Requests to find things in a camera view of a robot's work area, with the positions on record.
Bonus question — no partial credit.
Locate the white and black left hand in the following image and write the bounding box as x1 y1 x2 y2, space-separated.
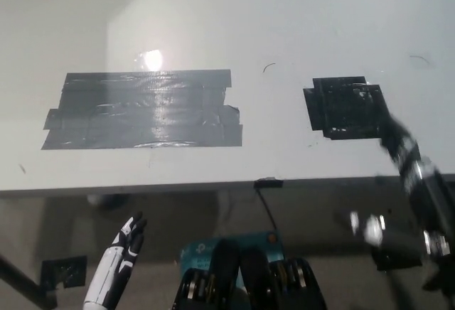
82 211 148 310

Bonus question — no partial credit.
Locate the white and black right hand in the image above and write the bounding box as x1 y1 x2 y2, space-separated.
349 113 447 247

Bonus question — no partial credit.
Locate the black ribbed robot torso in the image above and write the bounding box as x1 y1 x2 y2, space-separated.
171 238 328 310

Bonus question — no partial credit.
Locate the black floor tape patch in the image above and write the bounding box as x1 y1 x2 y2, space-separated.
371 244 424 272
40 255 88 289

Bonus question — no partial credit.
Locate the teal router box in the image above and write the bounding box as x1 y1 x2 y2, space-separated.
179 230 286 289

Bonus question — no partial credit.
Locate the black tape square marker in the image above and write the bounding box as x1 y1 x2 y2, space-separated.
302 75 387 141

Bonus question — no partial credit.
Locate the dark metal table leg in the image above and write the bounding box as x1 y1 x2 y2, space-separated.
0 252 58 309

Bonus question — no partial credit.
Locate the black cable clip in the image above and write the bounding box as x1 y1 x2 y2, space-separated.
254 178 284 188

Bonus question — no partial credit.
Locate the grey duct tape patch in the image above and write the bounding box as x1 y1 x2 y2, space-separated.
41 69 244 151

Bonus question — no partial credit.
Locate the thin black cable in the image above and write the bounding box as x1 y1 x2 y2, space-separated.
256 187 279 233

